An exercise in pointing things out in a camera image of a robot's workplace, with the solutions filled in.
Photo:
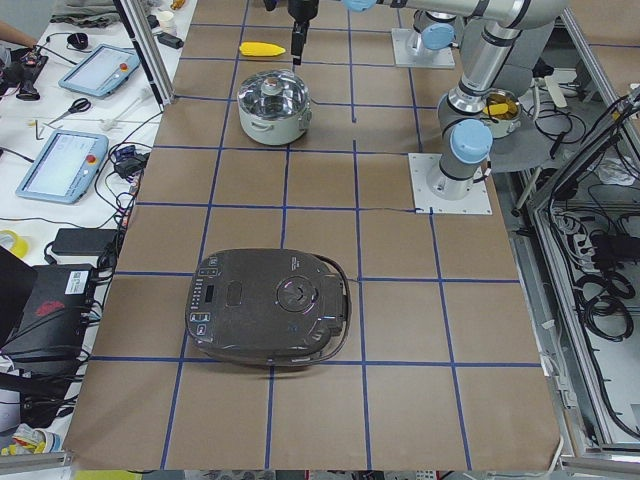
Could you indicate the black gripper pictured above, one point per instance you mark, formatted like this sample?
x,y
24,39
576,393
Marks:
x,y
301,9

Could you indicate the yellow toy corn cob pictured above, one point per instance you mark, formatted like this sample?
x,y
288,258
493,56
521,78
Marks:
x,y
261,49

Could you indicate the glass pot lid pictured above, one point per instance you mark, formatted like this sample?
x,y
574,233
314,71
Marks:
x,y
273,94

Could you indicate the grey-green cooking pot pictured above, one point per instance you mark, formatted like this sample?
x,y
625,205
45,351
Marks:
x,y
276,132

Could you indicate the small pot with yellow food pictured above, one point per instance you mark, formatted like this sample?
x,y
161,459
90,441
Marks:
x,y
502,113

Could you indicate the paper cup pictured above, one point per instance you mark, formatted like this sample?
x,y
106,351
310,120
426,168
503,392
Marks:
x,y
166,20

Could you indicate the blue teach pendant upper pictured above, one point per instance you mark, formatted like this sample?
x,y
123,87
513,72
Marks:
x,y
102,72

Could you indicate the blue teach pendant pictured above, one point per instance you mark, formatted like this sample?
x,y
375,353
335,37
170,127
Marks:
x,y
65,167
102,72

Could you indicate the black round bowl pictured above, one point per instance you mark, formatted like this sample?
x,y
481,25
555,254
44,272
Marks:
x,y
78,41

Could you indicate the blue teach pendant lower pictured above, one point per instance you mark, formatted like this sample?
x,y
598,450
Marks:
x,y
65,167

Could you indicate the dark brown rice cooker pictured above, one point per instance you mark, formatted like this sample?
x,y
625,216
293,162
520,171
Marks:
x,y
269,307

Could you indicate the black power adapter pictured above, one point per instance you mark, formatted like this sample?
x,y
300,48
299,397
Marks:
x,y
82,242

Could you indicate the yellow tape roll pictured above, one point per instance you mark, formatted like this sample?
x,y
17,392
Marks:
x,y
14,243

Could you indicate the black red computer box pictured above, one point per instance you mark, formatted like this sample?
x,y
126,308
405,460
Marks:
x,y
44,309

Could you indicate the aluminium frame post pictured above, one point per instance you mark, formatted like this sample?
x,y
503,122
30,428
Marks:
x,y
137,27

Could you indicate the black-handled scissors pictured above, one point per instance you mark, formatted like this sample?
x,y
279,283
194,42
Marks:
x,y
79,105

